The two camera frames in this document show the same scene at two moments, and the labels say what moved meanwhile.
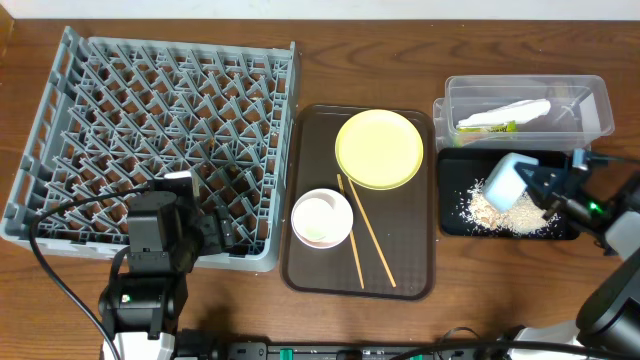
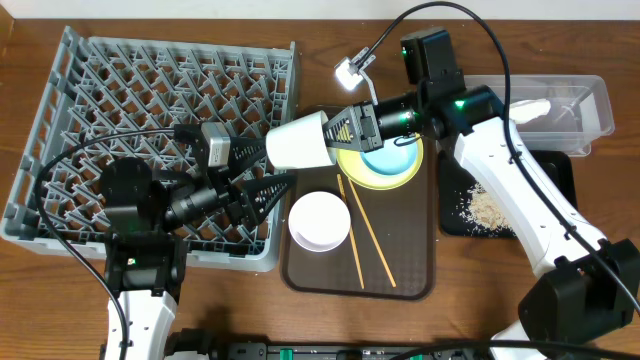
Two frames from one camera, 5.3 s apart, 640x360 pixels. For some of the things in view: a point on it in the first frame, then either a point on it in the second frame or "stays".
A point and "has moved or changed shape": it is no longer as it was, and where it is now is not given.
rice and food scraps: [477, 212] stays
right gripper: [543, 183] → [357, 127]
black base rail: [332, 350] stays
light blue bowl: [503, 187] has moved or changed shape
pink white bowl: [322, 218] stays
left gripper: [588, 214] → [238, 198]
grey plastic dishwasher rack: [118, 113] stays
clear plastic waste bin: [523, 112] stays
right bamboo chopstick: [373, 236] stays
